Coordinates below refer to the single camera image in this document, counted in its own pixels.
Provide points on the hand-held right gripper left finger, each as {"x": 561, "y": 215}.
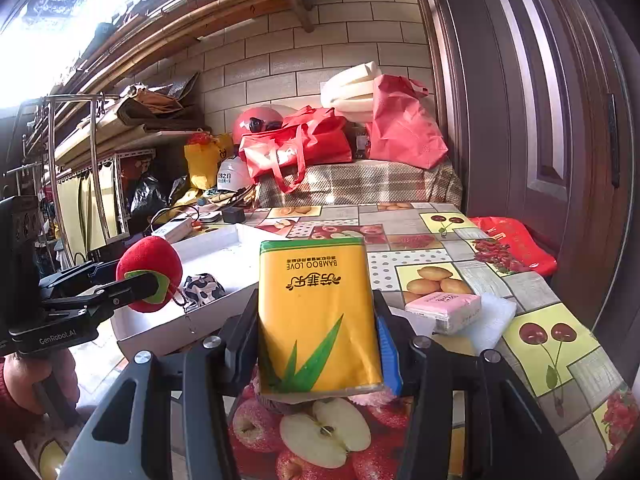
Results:
{"x": 245, "y": 342}

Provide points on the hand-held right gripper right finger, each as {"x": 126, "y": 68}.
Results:
{"x": 390, "y": 355}

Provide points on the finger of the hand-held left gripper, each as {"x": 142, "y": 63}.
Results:
{"x": 125, "y": 290}
{"x": 80, "y": 272}

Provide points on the red plush apple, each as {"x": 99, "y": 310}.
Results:
{"x": 150, "y": 255}

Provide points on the pink tissue pack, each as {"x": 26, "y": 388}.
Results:
{"x": 440, "y": 310}

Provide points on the yellow tissue pack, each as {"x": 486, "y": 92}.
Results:
{"x": 320, "y": 320}

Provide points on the white tray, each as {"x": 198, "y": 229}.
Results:
{"x": 215, "y": 255}

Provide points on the white foam block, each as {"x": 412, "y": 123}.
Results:
{"x": 497, "y": 317}

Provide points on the person's left hand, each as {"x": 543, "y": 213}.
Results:
{"x": 25, "y": 375}

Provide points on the black and white patterned cloth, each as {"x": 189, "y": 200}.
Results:
{"x": 205, "y": 290}

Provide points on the white power bank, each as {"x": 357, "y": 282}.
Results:
{"x": 172, "y": 230}

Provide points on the black plastic bag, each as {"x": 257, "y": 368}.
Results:
{"x": 147, "y": 195}

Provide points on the metal rack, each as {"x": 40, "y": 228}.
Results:
{"x": 50, "y": 135}

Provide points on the black power adapter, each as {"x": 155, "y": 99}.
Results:
{"x": 233, "y": 215}

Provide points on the yellow bag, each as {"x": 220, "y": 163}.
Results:
{"x": 202, "y": 165}

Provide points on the white helmet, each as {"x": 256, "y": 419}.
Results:
{"x": 235, "y": 175}

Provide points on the red plastic bag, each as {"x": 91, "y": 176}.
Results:
{"x": 515, "y": 245}

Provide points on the plaid cloth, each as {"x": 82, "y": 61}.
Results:
{"x": 360, "y": 182}

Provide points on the red tote bag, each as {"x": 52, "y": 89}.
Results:
{"x": 300, "y": 145}

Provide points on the red helmet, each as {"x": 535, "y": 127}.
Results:
{"x": 250, "y": 122}

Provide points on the pink-red nonwoven bag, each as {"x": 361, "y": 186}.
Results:
{"x": 405, "y": 125}

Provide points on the white foam tubes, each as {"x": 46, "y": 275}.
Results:
{"x": 347, "y": 90}

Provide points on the brown wooden door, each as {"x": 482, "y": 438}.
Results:
{"x": 525, "y": 110}

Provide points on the bamboo poles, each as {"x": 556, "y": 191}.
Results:
{"x": 200, "y": 15}

